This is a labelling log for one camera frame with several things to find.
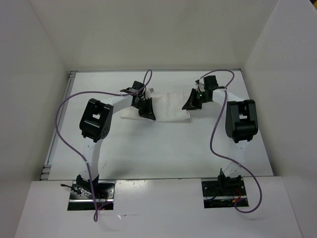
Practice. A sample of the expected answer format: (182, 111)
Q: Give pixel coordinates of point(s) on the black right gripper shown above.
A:
(191, 103)

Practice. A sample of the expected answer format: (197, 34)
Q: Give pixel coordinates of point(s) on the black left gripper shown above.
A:
(148, 112)

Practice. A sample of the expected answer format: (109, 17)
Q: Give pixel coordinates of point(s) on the white pleated skirt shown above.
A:
(167, 108)

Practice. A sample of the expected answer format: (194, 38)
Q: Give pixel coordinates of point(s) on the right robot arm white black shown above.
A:
(241, 125)

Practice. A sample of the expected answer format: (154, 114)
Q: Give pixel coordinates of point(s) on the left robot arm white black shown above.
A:
(95, 127)

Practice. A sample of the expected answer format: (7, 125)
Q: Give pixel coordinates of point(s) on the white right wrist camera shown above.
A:
(200, 86)

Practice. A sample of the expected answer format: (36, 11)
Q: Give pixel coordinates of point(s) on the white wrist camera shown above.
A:
(149, 92)
(200, 86)

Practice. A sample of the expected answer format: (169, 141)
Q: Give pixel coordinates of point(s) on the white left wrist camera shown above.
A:
(149, 92)

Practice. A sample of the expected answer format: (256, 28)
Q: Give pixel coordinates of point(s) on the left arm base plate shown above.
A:
(79, 200)

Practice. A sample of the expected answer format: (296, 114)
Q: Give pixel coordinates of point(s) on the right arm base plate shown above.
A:
(225, 195)

